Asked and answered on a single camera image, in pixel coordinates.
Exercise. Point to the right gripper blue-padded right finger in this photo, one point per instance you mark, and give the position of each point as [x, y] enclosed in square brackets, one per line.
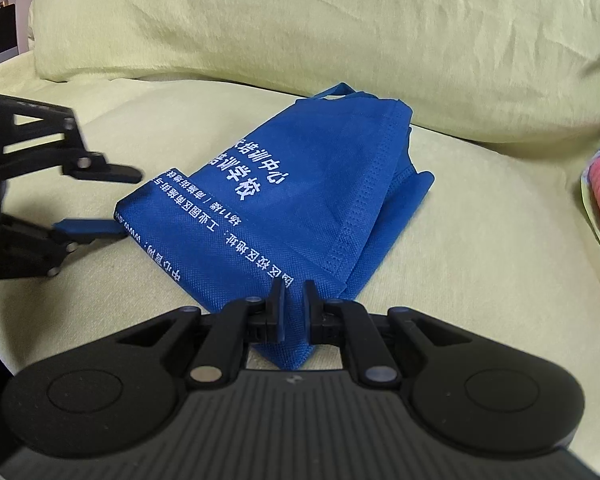
[348, 326]

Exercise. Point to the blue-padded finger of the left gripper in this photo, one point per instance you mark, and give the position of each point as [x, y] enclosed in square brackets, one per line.
[91, 229]
[95, 167]

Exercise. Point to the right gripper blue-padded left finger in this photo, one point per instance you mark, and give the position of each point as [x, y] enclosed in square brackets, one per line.
[228, 335]

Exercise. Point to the blue non-woven shopping bag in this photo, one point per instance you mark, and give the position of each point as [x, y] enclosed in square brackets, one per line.
[320, 192]

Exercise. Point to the light green covered sofa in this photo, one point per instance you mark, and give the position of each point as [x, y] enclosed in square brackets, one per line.
[489, 300]

